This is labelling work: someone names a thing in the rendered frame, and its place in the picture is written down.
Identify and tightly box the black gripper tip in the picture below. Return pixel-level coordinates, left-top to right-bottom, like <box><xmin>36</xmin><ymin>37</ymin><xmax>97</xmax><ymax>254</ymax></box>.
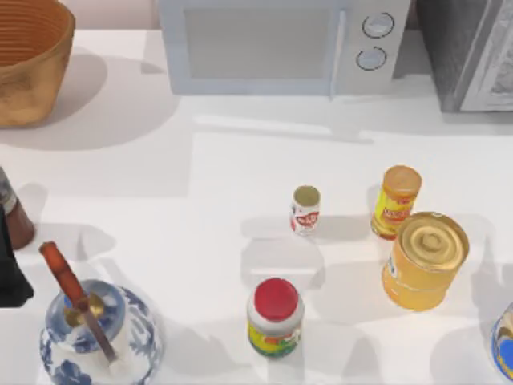
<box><xmin>0</xmin><ymin>205</ymin><xmax>34</xmax><ymax>310</ymax></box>

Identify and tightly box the blue and white vase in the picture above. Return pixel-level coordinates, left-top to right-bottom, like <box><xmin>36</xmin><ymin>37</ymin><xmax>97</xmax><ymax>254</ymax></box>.
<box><xmin>38</xmin><ymin>278</ymin><xmax>165</xmax><ymax>385</ymax></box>

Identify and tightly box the microwave door handle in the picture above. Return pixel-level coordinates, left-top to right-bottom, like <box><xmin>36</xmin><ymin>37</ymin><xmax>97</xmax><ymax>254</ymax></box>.
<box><xmin>329</xmin><ymin>10</ymin><xmax>347</xmax><ymax>101</ymax></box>

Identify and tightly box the red and white can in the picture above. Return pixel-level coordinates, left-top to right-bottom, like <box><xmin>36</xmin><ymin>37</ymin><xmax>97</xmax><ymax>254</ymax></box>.
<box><xmin>289</xmin><ymin>185</ymin><xmax>322</xmax><ymax>237</ymax></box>

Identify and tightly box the red lidded jar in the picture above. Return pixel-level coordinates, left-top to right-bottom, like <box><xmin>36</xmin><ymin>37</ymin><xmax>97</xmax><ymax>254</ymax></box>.
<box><xmin>245</xmin><ymin>277</ymin><xmax>305</xmax><ymax>360</ymax></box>

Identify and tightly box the brown bottle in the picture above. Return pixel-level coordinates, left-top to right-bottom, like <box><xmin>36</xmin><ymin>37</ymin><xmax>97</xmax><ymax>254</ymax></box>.
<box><xmin>0</xmin><ymin>166</ymin><xmax>36</xmax><ymax>251</ymax></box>

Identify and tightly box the microwave knob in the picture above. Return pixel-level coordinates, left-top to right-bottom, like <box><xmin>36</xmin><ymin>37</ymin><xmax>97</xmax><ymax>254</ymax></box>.
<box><xmin>355</xmin><ymin>46</ymin><xmax>389</xmax><ymax>72</ymax></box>
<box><xmin>362</xmin><ymin>12</ymin><xmax>396</xmax><ymax>36</ymax></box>

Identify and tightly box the brown handled brush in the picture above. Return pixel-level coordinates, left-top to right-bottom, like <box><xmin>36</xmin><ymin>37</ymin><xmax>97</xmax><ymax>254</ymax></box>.
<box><xmin>38</xmin><ymin>241</ymin><xmax>126</xmax><ymax>375</ymax></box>

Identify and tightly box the yellow bottle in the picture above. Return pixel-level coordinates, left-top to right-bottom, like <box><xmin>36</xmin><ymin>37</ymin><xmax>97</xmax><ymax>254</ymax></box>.
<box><xmin>370</xmin><ymin>164</ymin><xmax>423</xmax><ymax>241</ymax></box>

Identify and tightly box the brown woven basket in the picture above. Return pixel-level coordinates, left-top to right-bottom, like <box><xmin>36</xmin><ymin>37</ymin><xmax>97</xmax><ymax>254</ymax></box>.
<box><xmin>0</xmin><ymin>0</ymin><xmax>77</xmax><ymax>130</ymax></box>

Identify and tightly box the blue and yellow container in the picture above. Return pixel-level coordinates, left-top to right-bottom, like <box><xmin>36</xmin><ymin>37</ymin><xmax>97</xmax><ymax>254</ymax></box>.
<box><xmin>489</xmin><ymin>302</ymin><xmax>513</xmax><ymax>382</ymax></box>

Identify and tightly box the large yellow can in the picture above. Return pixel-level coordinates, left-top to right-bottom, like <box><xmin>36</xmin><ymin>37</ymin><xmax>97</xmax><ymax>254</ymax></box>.
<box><xmin>382</xmin><ymin>211</ymin><xmax>471</xmax><ymax>313</ymax></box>

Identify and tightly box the pale microwave oven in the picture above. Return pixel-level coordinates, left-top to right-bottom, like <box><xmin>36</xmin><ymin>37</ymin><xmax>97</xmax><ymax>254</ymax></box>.
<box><xmin>155</xmin><ymin>0</ymin><xmax>412</xmax><ymax>101</ymax></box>

